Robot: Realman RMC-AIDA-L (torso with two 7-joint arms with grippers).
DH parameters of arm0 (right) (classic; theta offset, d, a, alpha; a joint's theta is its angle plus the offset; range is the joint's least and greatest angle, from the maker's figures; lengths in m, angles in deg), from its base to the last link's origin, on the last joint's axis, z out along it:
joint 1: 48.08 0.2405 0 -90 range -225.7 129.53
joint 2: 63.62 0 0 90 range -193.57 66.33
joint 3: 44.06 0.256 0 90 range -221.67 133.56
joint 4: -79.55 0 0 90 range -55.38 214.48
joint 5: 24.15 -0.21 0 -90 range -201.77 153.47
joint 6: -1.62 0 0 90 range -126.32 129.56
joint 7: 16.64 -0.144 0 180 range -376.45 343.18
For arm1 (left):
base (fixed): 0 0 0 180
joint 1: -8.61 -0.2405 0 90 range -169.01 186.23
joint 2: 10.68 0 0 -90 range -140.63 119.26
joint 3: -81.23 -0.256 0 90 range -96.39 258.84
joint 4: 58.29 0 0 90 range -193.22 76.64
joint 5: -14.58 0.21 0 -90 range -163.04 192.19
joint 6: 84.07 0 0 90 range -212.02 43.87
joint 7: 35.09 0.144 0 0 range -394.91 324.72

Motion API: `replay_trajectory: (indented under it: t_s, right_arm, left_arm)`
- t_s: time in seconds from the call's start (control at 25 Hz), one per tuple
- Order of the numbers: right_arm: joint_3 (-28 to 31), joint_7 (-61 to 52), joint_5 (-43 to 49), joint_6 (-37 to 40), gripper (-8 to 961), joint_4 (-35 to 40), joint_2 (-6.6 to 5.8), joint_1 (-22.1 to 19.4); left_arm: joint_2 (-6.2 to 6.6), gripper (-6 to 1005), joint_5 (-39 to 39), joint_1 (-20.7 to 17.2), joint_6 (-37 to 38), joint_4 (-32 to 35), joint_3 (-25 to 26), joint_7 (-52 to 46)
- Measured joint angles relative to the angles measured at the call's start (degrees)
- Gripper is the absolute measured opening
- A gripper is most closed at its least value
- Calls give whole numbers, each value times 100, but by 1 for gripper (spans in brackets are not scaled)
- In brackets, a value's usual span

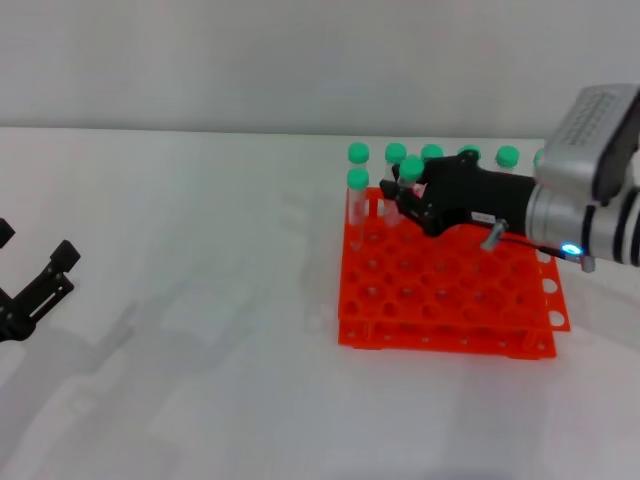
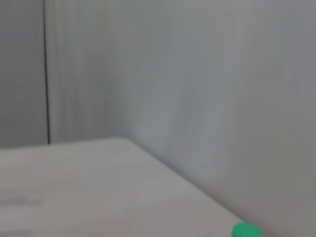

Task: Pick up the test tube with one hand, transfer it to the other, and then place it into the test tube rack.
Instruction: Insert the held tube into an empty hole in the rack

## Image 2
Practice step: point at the clear test tube green cap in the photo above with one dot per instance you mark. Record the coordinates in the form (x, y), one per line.
(245, 230)

